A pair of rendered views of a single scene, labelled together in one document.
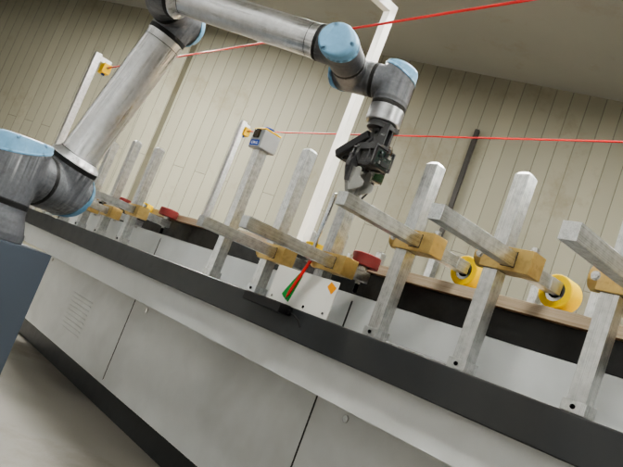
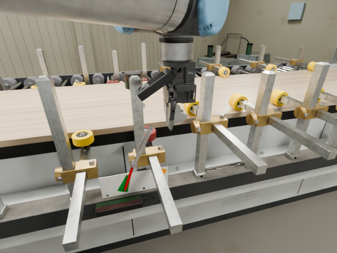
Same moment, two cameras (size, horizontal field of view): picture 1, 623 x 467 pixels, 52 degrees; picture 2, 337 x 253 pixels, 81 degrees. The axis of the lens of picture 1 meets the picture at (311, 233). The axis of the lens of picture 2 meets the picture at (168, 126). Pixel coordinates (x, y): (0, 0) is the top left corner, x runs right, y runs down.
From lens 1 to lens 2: 154 cm
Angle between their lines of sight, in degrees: 72
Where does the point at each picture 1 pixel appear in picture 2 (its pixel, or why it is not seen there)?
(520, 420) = (283, 171)
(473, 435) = not seen: hidden behind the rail
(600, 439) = (306, 163)
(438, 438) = (243, 187)
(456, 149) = not seen: outside the picture
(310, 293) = (145, 180)
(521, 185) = (272, 81)
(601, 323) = (304, 129)
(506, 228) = (266, 105)
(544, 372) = (238, 132)
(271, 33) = (107, 9)
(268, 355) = (124, 215)
